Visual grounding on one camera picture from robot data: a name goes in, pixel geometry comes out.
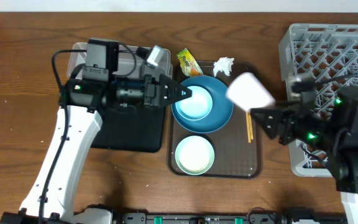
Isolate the wooden chopstick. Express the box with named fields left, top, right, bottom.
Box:
left=249, top=113, right=254, bottom=140
left=246, top=112, right=252, bottom=144

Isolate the light blue bowl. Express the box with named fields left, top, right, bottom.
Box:
left=175, top=86, right=213, bottom=121

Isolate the pink white cup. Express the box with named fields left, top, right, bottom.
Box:
left=226, top=72, right=275, bottom=112

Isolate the dark blue plate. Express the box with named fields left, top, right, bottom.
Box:
left=171, top=75, right=234, bottom=134

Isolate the light green bowl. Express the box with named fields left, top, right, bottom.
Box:
left=175, top=136, right=215, bottom=175

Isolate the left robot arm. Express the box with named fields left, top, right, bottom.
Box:
left=1, top=38, right=192, bottom=223

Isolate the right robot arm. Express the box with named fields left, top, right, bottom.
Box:
left=250, top=86, right=358, bottom=223

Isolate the grey dishwasher rack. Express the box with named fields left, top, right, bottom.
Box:
left=278, top=23, right=358, bottom=179

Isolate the clear plastic bin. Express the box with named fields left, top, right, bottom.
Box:
left=63, top=40, right=172, bottom=95

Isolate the yellow snack wrapper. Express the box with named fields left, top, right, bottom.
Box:
left=177, top=48, right=203, bottom=77

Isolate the black plastic tray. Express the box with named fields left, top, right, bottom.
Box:
left=91, top=107, right=165, bottom=153

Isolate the brown serving tray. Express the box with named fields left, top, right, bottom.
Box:
left=168, top=62, right=262, bottom=179

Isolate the crumpled white tissue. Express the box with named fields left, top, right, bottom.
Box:
left=213, top=57, right=234, bottom=77

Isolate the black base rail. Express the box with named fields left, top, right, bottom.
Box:
left=112, top=207, right=347, bottom=224

